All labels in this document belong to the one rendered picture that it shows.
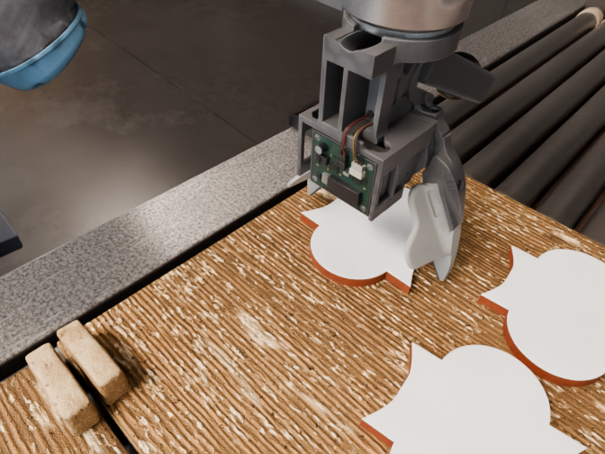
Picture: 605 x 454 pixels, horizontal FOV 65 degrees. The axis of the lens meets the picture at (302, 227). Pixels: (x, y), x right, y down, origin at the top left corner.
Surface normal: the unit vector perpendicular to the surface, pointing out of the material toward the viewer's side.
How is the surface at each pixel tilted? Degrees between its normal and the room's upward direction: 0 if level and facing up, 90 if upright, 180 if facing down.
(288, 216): 0
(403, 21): 92
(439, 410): 0
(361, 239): 0
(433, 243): 57
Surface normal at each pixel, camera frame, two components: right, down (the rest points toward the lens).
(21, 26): 0.69, 0.43
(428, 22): 0.19, 0.71
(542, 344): 0.06, -0.72
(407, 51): -0.06, 0.71
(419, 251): 0.62, 0.04
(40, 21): 0.84, 0.29
